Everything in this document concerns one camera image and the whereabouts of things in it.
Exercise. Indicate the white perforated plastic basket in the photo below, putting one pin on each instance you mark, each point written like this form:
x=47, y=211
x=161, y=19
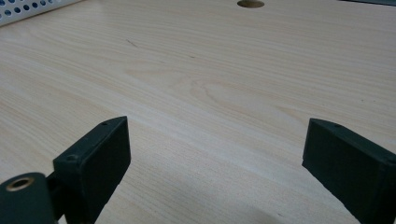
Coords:
x=18, y=12

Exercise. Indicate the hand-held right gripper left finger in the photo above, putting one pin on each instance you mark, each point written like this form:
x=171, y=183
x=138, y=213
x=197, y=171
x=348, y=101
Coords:
x=93, y=165

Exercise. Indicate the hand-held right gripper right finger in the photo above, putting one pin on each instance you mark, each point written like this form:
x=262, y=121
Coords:
x=351, y=165

